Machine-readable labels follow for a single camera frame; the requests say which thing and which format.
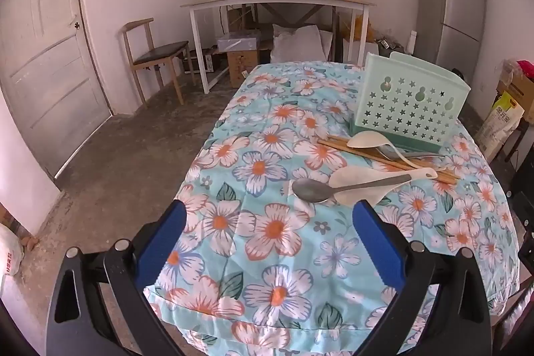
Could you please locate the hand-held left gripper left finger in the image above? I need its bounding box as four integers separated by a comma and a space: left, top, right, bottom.
46, 200, 188, 356

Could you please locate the white woven sack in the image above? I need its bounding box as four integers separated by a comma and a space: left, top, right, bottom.
0, 222, 26, 278

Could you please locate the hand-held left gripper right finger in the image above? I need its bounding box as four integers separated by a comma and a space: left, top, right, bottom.
352, 200, 493, 356

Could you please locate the white carton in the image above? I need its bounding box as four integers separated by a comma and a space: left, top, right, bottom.
342, 37, 368, 65

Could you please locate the white panel door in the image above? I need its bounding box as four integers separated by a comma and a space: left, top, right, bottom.
0, 0, 114, 182

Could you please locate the yellow plastic bag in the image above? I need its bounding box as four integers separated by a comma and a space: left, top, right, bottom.
352, 13, 372, 44

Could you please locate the yellow green rice sack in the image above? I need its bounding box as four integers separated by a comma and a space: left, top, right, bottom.
476, 91, 526, 162

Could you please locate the small brown cardboard box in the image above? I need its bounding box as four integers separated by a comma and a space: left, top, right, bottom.
227, 49, 260, 88

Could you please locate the large brown cardboard box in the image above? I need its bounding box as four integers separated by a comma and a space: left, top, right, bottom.
496, 60, 534, 113

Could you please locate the pile of wooden chopsticks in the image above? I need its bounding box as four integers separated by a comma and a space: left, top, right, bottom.
317, 134, 462, 186

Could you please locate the white soup ladle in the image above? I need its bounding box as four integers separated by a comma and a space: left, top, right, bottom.
346, 130, 423, 169

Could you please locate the green perforated utensil holder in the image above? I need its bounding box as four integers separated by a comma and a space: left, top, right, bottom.
349, 51, 472, 155

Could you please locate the silver metal spoon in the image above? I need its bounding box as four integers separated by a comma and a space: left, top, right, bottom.
291, 174, 403, 205

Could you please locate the black bin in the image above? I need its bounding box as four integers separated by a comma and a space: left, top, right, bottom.
507, 161, 534, 240

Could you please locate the grey flat box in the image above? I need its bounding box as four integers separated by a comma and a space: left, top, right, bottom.
216, 30, 262, 53

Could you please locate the grey refrigerator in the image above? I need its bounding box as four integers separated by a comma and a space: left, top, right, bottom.
415, 0, 487, 84

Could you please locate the white sack under desk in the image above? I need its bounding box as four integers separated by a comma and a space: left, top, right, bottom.
271, 23, 327, 65

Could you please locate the white rice paddle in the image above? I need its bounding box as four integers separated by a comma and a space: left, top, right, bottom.
329, 166, 439, 207

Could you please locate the wooden chair with black seat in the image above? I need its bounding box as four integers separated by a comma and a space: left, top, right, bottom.
121, 17, 197, 105

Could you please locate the floral blue blanket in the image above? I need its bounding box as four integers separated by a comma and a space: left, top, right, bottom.
143, 61, 521, 356

